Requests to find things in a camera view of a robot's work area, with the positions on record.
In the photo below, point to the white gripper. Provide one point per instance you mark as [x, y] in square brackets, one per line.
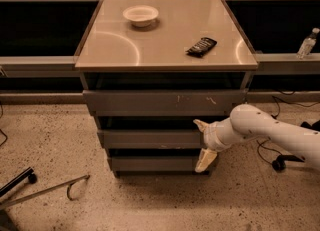
[210, 137]

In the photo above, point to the grey drawer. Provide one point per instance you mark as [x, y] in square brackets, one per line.
[151, 139]
[162, 102]
[152, 164]

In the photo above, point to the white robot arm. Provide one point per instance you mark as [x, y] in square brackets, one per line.
[246, 122]

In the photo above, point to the grey top drawer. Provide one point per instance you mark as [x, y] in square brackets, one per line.
[162, 102]

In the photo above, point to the grey drawer cabinet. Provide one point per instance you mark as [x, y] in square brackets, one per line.
[120, 56]

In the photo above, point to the grey bottom drawer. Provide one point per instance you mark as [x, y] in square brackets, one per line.
[152, 164]

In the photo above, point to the black snack bar wrapper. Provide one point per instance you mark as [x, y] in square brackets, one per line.
[202, 47]

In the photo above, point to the black office chair base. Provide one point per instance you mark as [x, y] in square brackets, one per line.
[293, 155]

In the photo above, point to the metal stand with hook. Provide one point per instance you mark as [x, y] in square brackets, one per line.
[67, 184]

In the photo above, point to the clear plastic water bottle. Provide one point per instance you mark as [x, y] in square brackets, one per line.
[308, 43]

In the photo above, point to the white bowl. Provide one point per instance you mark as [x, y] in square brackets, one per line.
[140, 15]

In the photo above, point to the black caster leg left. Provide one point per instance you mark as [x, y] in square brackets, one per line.
[26, 174]

